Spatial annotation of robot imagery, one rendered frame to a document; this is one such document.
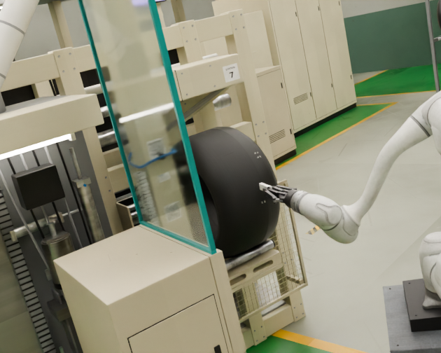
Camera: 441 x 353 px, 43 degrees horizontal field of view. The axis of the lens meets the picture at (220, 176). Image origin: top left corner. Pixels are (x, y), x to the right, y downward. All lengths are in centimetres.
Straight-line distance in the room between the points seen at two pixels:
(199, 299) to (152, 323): 17
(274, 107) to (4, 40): 539
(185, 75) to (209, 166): 55
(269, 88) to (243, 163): 504
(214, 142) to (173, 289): 92
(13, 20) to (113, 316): 134
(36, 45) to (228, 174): 1045
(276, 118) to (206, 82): 474
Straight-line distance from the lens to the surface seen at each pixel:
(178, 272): 172
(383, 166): 213
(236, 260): 258
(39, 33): 1268
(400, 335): 237
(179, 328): 177
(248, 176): 240
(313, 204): 211
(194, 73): 276
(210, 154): 240
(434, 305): 240
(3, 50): 247
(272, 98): 746
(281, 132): 757
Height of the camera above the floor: 195
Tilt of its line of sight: 15 degrees down
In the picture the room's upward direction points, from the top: 13 degrees counter-clockwise
